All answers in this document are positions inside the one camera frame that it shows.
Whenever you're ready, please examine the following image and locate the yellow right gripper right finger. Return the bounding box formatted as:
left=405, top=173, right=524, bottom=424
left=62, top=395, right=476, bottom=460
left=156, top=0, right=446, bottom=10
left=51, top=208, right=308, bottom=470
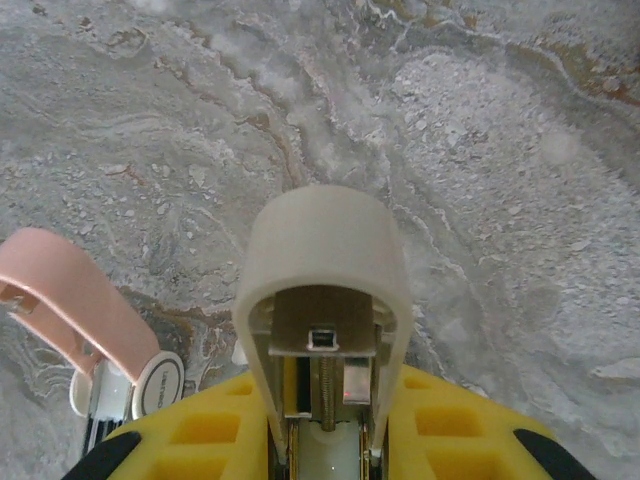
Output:
left=372, top=363, right=599, bottom=480

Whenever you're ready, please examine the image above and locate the white stapler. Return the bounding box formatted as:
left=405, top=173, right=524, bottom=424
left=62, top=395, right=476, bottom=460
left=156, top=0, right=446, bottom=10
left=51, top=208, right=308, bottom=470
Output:
left=231, top=185, right=415, bottom=480

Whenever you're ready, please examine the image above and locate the pink stapler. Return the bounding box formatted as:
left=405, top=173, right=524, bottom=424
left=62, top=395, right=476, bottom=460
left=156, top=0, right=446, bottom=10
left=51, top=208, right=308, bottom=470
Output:
left=0, top=227, right=185, bottom=451

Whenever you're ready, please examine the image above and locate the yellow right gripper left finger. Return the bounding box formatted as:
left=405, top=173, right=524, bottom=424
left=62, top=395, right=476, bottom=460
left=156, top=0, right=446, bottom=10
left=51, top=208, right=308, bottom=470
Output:
left=62, top=369, right=281, bottom=480

